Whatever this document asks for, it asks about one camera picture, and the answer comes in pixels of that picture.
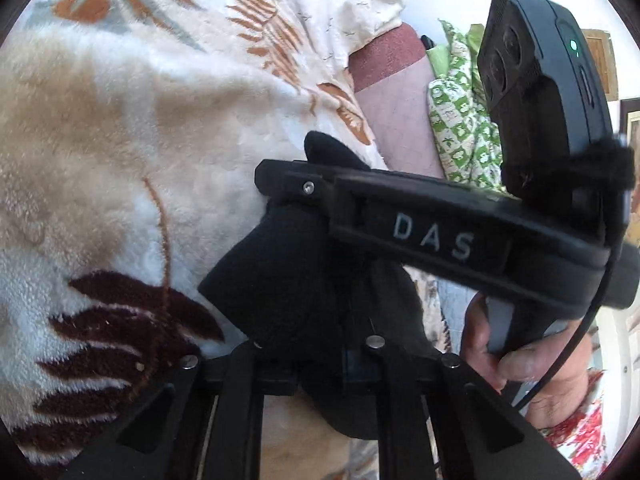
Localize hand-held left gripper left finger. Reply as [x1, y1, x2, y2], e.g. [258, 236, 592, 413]
[64, 341, 302, 480]

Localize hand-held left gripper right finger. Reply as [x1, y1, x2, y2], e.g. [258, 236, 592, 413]
[344, 336, 582, 480]

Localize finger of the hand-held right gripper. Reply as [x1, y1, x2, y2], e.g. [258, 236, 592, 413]
[254, 158, 372, 217]

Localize black pants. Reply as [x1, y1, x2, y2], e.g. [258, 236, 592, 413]
[197, 130, 442, 442]

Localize person's right hand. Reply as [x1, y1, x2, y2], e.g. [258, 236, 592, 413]
[460, 294, 597, 432]

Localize maroon cushion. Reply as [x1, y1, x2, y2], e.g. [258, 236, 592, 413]
[347, 25, 447, 180]

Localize green and white patterned cloth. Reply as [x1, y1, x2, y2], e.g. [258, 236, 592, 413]
[425, 18, 507, 192]

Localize white printed sheet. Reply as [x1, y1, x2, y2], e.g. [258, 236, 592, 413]
[239, 0, 407, 70]

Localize red floral clothing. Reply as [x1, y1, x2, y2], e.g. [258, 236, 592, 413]
[542, 369, 622, 480]

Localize fluffy leaf-print blanket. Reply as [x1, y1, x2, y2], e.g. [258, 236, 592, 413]
[0, 0, 392, 480]

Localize black cable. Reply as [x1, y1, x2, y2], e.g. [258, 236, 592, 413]
[510, 185, 634, 411]

